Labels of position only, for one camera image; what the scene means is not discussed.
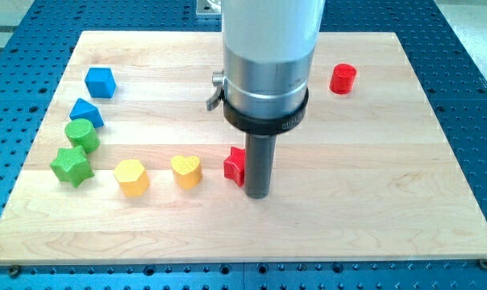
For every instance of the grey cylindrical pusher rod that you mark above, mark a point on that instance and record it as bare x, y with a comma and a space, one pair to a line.
258, 165

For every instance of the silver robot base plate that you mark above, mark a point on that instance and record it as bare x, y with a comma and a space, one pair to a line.
208, 8

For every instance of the yellow hexagon block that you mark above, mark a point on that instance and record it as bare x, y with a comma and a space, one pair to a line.
132, 177

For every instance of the blue triangle block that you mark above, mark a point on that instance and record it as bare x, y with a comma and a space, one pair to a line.
84, 109

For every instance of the black clamp ring with lever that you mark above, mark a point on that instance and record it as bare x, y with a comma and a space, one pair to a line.
248, 124

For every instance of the red cylinder block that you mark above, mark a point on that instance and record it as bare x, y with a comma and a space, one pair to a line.
342, 78

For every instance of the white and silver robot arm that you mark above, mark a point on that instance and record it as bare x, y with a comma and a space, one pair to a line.
268, 48

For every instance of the red star block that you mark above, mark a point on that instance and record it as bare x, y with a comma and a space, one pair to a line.
234, 166

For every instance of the green star block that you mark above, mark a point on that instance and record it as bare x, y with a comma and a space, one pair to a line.
72, 165

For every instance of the yellow heart block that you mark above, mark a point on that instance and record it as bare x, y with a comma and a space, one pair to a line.
187, 170

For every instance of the left board corner clamp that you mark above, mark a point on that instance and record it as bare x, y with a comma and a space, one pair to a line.
13, 271

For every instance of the board corner clamp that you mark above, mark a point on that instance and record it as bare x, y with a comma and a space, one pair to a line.
13, 271
482, 264

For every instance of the wooden board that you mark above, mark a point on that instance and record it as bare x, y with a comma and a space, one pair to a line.
367, 175

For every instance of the green cylinder block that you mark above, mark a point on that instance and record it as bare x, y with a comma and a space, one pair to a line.
81, 132

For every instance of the blue cube block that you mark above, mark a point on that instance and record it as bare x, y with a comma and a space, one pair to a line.
100, 82

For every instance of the right board corner clamp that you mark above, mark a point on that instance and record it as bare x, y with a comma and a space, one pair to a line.
482, 264

